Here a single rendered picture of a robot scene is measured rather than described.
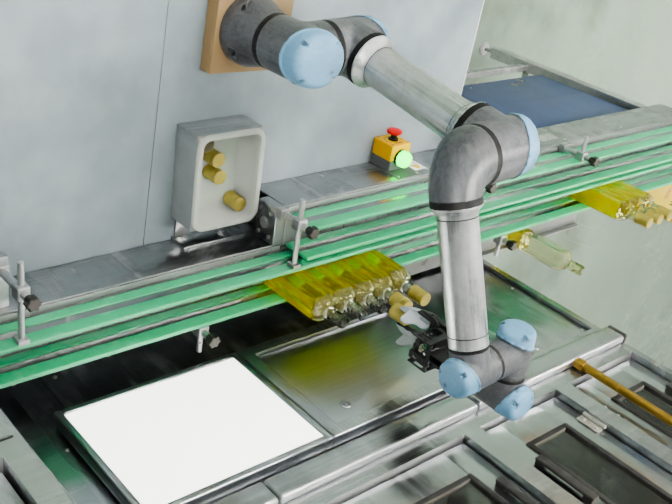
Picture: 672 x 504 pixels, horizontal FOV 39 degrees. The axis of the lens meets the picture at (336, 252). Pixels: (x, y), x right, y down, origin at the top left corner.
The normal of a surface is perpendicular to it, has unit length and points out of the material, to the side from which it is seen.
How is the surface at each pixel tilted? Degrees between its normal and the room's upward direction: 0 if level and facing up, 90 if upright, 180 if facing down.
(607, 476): 90
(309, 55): 6
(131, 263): 90
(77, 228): 0
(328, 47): 6
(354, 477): 90
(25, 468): 90
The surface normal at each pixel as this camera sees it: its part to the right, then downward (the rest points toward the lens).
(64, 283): 0.15, -0.88
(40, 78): 0.64, 0.43
